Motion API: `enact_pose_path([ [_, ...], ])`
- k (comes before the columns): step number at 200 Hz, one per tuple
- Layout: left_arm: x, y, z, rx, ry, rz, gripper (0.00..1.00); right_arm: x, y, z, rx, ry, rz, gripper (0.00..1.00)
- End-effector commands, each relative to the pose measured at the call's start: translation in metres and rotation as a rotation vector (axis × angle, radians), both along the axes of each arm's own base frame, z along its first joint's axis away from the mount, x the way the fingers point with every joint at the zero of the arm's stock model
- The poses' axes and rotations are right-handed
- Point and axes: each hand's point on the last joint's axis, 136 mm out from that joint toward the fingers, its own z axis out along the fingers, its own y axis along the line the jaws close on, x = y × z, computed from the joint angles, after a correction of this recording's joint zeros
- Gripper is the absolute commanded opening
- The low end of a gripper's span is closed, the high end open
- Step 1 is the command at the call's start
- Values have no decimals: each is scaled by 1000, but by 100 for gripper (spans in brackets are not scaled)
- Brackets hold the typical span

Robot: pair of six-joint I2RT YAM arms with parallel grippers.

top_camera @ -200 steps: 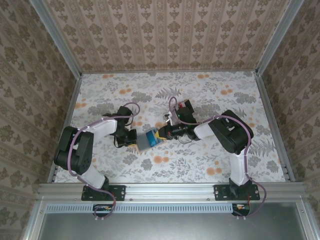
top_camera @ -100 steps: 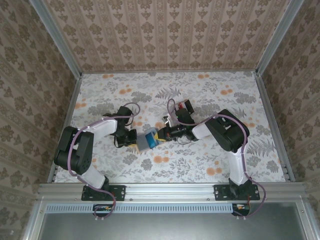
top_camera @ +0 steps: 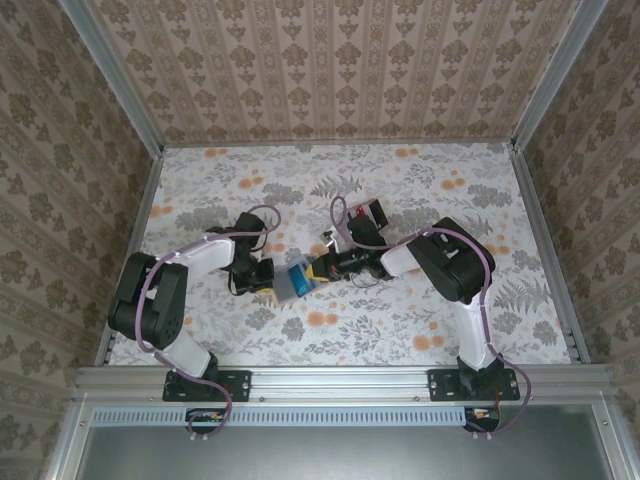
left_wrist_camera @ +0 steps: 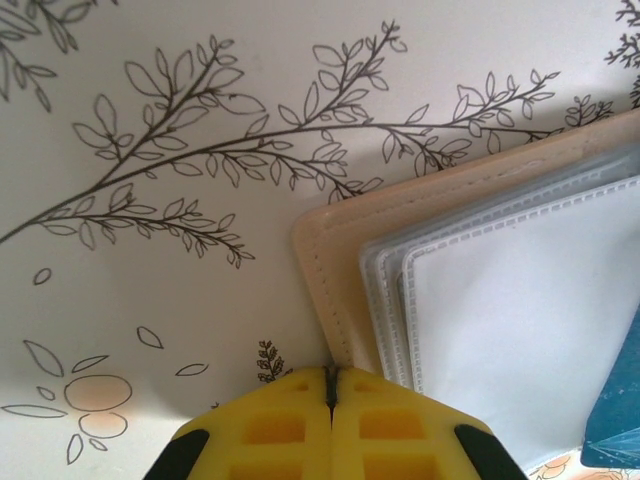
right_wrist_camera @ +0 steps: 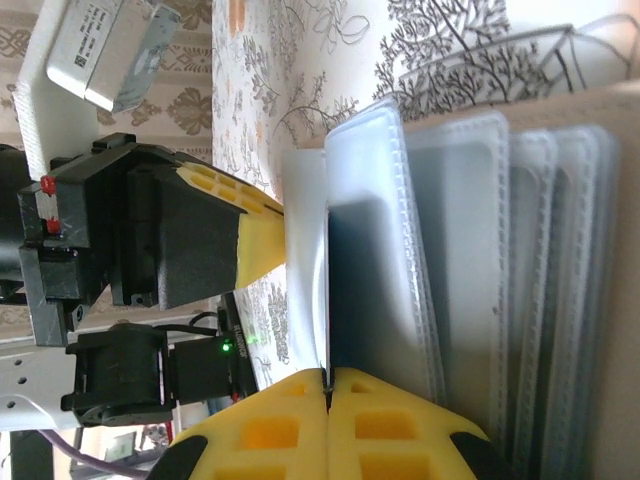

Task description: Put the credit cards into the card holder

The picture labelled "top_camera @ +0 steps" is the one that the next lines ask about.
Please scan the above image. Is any bright blue credit card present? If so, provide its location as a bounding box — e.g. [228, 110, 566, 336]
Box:
[288, 263, 312, 297]

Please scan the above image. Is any black credit card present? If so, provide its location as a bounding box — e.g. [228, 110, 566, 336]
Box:
[370, 199, 390, 230]

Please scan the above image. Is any floral patterned table cover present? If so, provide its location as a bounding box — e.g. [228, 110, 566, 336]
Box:
[107, 143, 576, 367]

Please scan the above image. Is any black controller board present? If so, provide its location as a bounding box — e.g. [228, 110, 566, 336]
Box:
[463, 405, 502, 432]
[185, 407, 227, 435]

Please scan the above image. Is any grey metal panel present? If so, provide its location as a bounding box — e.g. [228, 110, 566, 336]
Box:
[74, 424, 609, 480]

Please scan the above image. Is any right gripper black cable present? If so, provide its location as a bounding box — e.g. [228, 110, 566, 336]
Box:
[349, 272, 382, 291]

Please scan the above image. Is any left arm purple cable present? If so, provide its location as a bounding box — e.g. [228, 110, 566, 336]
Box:
[135, 203, 282, 444]

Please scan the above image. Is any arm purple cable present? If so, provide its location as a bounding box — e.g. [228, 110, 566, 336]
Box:
[135, 203, 282, 444]
[329, 195, 534, 441]

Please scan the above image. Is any aluminium frame cross rail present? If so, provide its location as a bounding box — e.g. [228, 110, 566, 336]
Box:
[73, 364, 614, 402]

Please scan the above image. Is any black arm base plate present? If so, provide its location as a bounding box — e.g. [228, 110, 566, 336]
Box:
[162, 368, 252, 403]
[428, 368, 519, 403]

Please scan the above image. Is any aluminium table side rail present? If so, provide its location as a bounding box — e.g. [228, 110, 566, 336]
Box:
[509, 144, 592, 364]
[94, 149, 166, 366]

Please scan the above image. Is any grey slotted cable duct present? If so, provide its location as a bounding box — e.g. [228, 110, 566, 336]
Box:
[91, 405, 501, 427]

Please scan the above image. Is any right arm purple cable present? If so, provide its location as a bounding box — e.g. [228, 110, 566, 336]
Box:
[329, 195, 534, 441]

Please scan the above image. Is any aluminium frame post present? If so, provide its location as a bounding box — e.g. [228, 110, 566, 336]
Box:
[510, 0, 614, 151]
[59, 0, 166, 157]

